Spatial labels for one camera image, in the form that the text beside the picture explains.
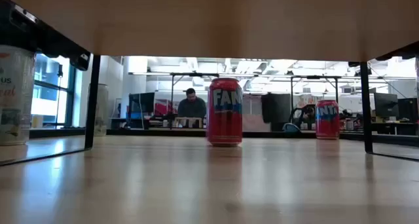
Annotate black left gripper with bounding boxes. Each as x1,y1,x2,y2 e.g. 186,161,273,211
0,0,92,72

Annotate blue grey dome object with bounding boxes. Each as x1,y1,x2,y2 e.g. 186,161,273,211
283,122,301,134

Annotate pale hanging cloth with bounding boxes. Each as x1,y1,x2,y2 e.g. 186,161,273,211
242,92,272,132

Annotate small background wooden shelf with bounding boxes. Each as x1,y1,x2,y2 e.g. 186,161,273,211
173,116,204,129

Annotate wooden shelf with black legs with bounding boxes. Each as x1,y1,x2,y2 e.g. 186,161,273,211
0,0,419,168

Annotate red Fanta soda can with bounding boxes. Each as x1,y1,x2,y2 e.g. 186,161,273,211
315,99,340,140
206,77,244,148

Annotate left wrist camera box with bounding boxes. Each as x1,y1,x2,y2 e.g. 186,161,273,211
9,1,39,24

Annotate white Celsius slim can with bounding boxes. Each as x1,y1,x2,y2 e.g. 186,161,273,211
0,45,37,147
86,83,109,137

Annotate black metal gantry frame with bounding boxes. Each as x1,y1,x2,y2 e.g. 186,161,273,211
290,75,340,120
169,72,221,130

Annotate dark background desk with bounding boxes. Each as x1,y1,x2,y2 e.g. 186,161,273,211
371,121,419,136

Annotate black tripod stand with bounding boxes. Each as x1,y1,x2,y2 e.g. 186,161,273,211
55,64,65,128

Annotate window with dark frame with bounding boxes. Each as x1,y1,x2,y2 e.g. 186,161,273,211
29,52,78,129

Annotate red white banner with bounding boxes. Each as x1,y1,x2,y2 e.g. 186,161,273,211
154,98,180,117

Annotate black computer monitor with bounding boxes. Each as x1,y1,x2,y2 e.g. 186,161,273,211
373,92,400,121
128,92,156,115
397,98,419,123

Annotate large black panel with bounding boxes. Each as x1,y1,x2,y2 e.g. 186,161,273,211
261,92,292,132

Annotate person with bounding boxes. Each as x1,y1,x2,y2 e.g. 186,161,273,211
177,88,208,119

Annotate black aluminium table frame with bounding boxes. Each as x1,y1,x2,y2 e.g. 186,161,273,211
29,127,419,148

